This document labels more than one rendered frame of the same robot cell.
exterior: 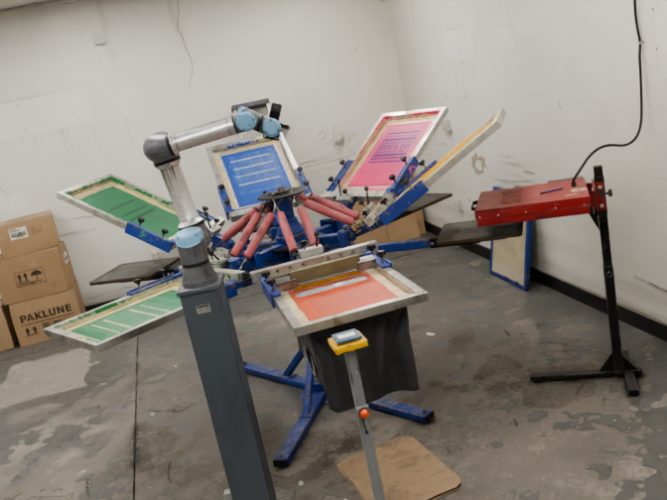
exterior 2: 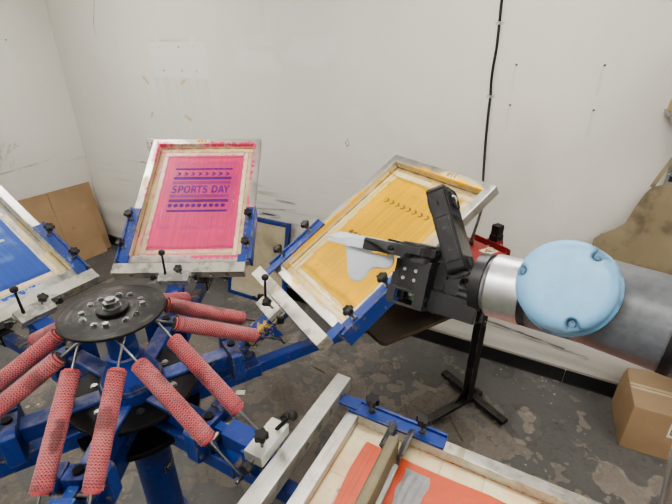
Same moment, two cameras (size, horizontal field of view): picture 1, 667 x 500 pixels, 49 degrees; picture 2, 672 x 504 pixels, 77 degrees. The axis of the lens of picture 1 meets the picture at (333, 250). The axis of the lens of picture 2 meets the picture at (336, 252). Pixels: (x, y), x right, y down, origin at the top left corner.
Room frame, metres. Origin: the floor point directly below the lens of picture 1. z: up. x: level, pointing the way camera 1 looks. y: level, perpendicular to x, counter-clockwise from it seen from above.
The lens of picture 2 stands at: (3.06, 0.61, 2.02)
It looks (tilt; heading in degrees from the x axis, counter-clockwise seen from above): 26 degrees down; 310
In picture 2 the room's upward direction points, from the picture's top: straight up
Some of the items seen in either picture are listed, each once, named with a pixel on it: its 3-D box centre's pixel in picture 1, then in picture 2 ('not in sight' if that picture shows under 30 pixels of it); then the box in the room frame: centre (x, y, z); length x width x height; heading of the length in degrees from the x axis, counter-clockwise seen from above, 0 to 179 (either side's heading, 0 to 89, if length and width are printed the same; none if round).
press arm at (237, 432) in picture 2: not in sight; (252, 444); (3.77, 0.13, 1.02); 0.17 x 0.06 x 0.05; 12
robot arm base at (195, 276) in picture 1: (198, 271); not in sight; (2.99, 0.58, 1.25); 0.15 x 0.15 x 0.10
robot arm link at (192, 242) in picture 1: (192, 245); not in sight; (2.99, 0.58, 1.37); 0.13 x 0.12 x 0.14; 178
